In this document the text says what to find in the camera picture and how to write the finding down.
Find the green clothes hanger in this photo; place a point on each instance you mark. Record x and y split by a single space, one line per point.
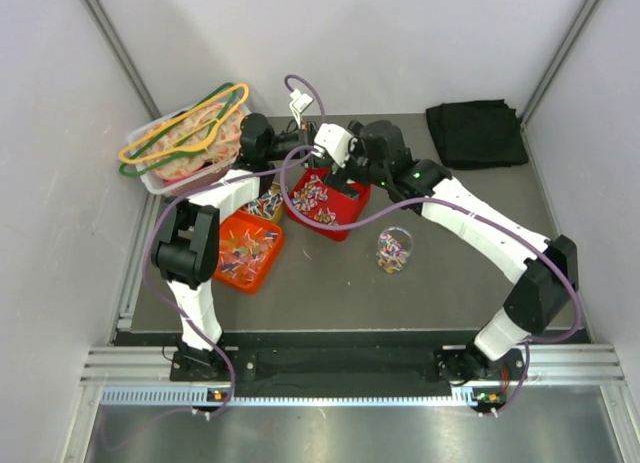
203 135

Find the clear glass jar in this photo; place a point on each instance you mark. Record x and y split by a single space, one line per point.
394 248

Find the yellow clothes hanger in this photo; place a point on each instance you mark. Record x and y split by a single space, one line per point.
199 138

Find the gold tin candy box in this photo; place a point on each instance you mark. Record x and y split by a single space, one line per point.
269 206

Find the red candy tray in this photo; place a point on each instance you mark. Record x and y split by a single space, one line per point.
348 210

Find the floral patterned cloth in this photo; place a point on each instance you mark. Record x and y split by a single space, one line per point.
182 165

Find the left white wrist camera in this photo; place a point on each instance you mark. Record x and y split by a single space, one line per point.
298 104

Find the aluminium frame rail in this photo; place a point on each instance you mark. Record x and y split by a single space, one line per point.
551 365

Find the orange candy tray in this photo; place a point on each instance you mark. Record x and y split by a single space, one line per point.
248 249

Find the white plastic basket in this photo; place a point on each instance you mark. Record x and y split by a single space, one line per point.
207 175

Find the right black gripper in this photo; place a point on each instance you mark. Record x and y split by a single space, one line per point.
339 178

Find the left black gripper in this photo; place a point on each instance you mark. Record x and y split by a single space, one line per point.
302 141

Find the pile of wrapped candies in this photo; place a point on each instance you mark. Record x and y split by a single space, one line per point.
311 200

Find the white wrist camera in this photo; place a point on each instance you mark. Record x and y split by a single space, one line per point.
298 104
334 142

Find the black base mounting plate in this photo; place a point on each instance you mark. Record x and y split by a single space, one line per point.
304 367

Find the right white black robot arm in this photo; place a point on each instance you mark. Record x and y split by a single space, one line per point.
543 271

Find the black folded cloth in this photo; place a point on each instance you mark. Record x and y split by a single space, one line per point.
476 135

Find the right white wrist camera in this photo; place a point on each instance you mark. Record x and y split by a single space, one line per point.
334 142

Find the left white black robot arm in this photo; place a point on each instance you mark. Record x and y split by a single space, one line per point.
185 243

